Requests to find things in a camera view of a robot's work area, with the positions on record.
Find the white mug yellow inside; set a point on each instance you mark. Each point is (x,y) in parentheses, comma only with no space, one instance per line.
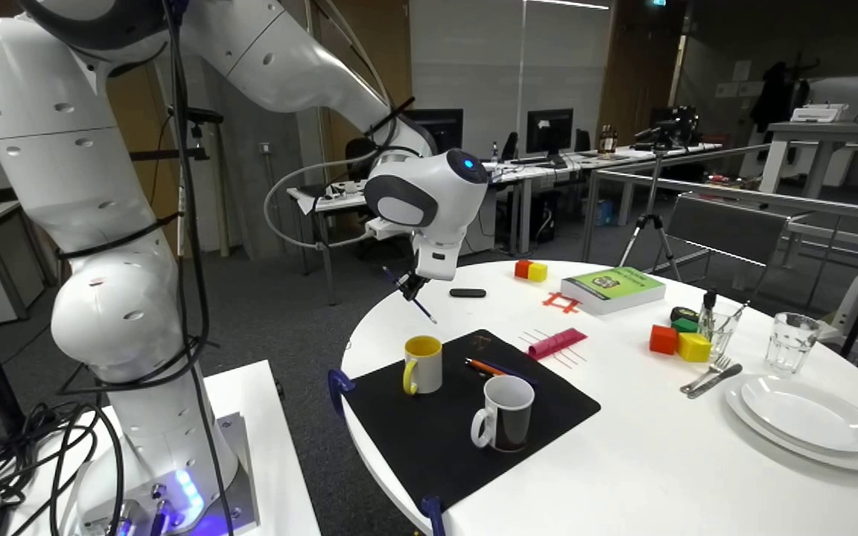
(425,367)

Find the blue table clamp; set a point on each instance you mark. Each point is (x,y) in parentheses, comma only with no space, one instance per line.
(432,515)
(337,378)

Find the metal cutlery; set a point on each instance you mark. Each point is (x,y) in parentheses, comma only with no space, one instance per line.
(712,378)

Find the dark coat on stand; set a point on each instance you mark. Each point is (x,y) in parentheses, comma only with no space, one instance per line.
(776,94)

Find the glass holding cutlery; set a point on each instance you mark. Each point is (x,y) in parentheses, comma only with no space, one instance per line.
(721,338)

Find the black mat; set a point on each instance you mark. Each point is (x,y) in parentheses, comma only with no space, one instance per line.
(431,436)

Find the large white plate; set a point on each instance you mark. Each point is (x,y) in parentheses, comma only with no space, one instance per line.
(848,457)

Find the black camera tripod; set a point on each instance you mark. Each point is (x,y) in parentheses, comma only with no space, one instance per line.
(654,228)

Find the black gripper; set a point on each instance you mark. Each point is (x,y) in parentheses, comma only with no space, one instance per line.
(416,279)

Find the white robot stand table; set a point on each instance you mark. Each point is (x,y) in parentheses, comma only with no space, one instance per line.
(268,436)

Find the grey panel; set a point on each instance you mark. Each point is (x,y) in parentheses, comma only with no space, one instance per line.
(727,228)

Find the empty drinking glass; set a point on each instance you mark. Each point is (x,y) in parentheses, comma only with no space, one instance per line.
(791,347)

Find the metal rail frame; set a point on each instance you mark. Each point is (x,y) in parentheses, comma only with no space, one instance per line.
(745,197)

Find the green book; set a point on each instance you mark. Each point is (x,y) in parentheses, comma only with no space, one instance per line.
(612,286)

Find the small yellow cube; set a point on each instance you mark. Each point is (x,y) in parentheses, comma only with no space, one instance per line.
(536,273)

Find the pink ruler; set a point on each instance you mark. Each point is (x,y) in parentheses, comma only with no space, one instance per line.
(557,344)

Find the black computer mouse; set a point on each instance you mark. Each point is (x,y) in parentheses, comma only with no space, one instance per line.
(465,294)

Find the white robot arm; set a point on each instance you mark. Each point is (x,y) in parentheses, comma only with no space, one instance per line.
(101,130)

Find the black computer monitor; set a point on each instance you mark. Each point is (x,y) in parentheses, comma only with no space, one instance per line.
(550,131)
(439,127)

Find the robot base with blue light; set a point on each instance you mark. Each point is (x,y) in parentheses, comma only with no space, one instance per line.
(180,492)

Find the orange pen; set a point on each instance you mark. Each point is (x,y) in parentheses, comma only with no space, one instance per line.
(483,367)

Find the small white plate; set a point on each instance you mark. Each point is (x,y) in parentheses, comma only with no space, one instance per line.
(804,411)

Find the small red cube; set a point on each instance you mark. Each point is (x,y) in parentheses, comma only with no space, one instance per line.
(521,270)

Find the white mug black inside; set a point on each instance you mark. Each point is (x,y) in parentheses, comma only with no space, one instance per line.
(506,411)

